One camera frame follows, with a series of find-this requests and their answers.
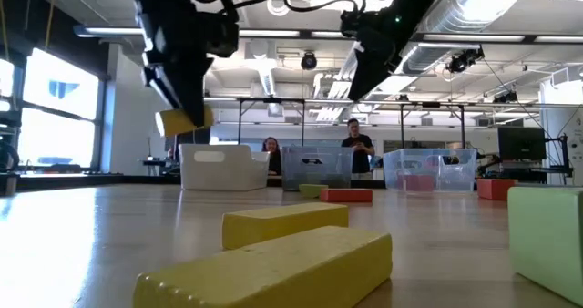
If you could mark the yellow rectangular wooden block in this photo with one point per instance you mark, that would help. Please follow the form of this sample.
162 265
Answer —
173 122

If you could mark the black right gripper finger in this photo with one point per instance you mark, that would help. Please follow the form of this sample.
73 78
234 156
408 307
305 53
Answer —
369 71

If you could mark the person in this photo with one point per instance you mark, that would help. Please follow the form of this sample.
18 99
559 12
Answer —
273 160

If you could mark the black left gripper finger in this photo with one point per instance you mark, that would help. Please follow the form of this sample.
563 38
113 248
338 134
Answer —
193 89
160 82

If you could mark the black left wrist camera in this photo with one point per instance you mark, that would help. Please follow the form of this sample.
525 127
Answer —
221 34

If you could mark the silver ventilation duct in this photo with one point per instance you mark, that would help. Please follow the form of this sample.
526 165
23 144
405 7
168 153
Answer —
478 7

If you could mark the black ceiling mounted device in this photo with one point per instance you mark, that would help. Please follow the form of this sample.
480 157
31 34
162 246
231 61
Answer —
464 59

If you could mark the long yellow wooden block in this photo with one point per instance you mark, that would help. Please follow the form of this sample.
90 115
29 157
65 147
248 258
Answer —
273 271
282 223

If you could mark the green wooden cube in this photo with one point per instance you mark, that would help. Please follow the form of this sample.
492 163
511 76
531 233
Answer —
546 239

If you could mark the large bright window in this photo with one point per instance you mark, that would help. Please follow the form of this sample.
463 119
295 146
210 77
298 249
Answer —
59 116

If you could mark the black background rig frame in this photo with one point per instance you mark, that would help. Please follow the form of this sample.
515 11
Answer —
273 100
430 104

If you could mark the long ceiling light strip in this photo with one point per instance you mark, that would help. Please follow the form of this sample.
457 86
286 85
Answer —
109 31

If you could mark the black aluminium table frame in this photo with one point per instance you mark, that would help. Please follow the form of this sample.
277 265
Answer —
91 181

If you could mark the grey plastic bin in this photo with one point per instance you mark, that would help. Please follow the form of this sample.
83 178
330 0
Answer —
296 167

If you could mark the small red wooden block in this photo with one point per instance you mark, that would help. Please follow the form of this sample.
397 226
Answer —
494 189

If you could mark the black machine part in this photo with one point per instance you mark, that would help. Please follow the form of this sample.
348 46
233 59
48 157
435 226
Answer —
5 155

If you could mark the black computer monitor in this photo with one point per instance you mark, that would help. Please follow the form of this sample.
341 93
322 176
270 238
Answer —
521 143
200 137

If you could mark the black ceiling lamp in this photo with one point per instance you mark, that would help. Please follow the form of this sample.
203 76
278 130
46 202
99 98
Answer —
309 60

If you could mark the person feet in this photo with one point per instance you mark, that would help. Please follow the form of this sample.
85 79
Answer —
360 146

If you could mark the red rectangular wooden block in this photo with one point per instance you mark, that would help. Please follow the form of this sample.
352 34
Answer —
346 195
414 183

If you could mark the small green wooden block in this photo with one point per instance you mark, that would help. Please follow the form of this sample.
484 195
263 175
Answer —
312 191

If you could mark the clear plastic bin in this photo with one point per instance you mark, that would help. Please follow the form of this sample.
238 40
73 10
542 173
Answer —
455 171

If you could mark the white plastic bin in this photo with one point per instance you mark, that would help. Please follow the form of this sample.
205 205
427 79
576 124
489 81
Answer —
223 171

